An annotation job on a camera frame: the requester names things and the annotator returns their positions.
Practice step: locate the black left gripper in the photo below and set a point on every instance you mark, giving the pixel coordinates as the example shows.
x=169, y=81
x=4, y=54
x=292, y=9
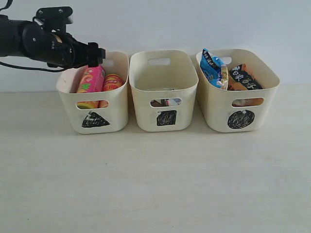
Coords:
x=60, y=49

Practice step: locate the pink Lays chip can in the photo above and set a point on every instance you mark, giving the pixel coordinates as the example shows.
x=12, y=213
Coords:
x=92, y=81

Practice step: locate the yellow Lays chip can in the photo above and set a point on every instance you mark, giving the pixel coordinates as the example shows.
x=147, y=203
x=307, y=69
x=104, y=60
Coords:
x=111, y=82

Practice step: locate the purple small box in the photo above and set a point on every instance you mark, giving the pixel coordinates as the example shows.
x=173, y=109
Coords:
x=160, y=103

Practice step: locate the blue instant noodle bag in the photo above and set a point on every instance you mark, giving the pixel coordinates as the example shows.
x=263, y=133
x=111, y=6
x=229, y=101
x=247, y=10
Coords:
x=214, y=70

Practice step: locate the orange instant noodle bag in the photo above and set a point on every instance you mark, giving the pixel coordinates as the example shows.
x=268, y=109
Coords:
x=240, y=79

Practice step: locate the blue white milk carton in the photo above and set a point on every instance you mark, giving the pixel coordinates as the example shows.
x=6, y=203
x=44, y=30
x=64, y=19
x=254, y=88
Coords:
x=173, y=102

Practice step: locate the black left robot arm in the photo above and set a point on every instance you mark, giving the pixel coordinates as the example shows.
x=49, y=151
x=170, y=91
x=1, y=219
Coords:
x=11, y=43

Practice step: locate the cream bin triangle mark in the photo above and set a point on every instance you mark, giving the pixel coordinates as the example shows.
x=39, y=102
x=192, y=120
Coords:
x=112, y=118

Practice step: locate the cream bin square mark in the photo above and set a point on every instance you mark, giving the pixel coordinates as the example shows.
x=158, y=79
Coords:
x=162, y=74

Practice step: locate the cream bin circle mark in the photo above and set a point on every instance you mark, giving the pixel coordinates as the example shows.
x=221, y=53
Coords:
x=216, y=104

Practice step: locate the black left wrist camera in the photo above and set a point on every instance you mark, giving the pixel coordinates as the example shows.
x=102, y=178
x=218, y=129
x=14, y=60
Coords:
x=54, y=18

